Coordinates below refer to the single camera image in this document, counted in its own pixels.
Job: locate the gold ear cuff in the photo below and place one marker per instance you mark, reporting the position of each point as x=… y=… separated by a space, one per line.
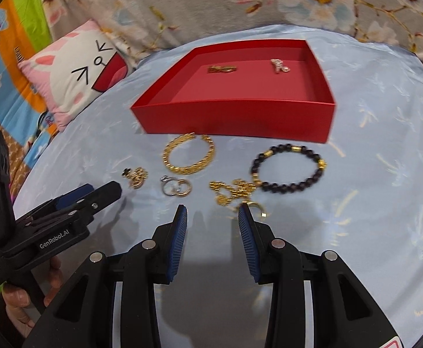
x=183 y=188

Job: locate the cat face pillow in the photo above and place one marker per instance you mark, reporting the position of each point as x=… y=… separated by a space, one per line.
x=75 y=70

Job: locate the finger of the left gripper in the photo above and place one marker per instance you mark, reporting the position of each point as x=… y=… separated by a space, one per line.
x=77 y=216
x=58 y=203

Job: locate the left hand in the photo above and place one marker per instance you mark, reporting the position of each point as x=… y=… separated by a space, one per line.
x=17 y=299

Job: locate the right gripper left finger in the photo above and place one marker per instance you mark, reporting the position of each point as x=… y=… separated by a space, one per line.
x=81 y=314

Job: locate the gold watch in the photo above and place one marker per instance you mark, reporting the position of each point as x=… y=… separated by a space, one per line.
x=221 y=69

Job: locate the gold braided cuff bangle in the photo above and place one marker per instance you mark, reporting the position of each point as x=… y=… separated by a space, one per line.
x=189 y=153

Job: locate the colourful cartoon bedsheet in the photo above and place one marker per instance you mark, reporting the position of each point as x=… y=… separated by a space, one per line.
x=26 y=125

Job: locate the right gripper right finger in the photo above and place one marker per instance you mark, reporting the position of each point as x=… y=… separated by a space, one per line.
x=344 y=313

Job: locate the grey floral blanket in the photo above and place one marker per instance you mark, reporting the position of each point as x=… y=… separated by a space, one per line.
x=141 y=27

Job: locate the red open box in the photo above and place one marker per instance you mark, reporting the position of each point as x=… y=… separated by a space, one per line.
x=254 y=101

